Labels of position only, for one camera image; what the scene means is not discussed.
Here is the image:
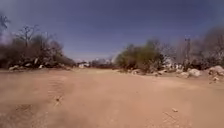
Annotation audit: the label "pale rocks under brush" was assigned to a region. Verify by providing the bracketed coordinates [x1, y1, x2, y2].
[7, 58, 46, 72]

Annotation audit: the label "bare trees and brush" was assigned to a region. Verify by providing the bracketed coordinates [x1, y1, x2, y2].
[0, 13, 77, 70]

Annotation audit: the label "reddish dirt road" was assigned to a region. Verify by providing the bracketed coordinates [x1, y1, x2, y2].
[0, 67, 224, 128]

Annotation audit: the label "green bushy trees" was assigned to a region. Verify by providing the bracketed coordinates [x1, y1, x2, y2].
[113, 39, 168, 72]

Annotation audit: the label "bare trees behind rocks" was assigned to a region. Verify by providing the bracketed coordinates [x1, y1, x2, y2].
[163, 27, 224, 70]

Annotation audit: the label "row of pale rocks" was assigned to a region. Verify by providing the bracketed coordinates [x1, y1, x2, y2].
[129, 65, 224, 83]

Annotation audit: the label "white building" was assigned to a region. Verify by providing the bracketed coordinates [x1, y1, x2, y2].
[77, 61, 91, 70]

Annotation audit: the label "distant row of bare trees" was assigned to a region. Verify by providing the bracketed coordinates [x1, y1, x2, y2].
[89, 57, 116, 70]

